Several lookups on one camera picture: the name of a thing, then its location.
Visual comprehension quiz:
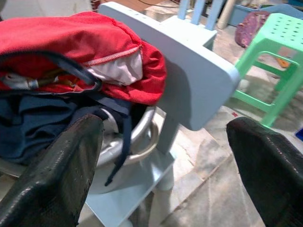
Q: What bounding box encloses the light blue plastic basket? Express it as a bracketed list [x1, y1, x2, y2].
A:
[228, 3, 263, 26]

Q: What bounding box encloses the maroon fabric item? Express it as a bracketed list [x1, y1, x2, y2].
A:
[234, 10, 270, 49]

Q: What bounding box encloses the red fleece garment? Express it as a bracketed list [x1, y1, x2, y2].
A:
[0, 11, 168, 106]

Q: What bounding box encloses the small orange toy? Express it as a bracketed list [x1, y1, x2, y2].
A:
[276, 56, 291, 69]

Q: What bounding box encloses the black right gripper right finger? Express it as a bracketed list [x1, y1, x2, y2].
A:
[226, 117, 303, 227]

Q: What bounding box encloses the dark navy plastic hanger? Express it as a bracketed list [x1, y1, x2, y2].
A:
[0, 51, 103, 94]

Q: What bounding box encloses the silver metal basin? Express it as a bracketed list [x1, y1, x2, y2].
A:
[0, 106, 161, 196]

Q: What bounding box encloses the navy blue garment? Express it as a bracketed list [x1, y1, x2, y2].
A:
[0, 91, 133, 187]

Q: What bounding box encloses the light blue plastic child chair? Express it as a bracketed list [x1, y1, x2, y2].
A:
[163, 0, 228, 52]
[85, 1, 241, 227]

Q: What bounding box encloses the mint green plastic stool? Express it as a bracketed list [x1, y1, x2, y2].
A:
[231, 13, 303, 128]

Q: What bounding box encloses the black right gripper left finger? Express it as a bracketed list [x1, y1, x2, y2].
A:
[0, 114, 105, 227]

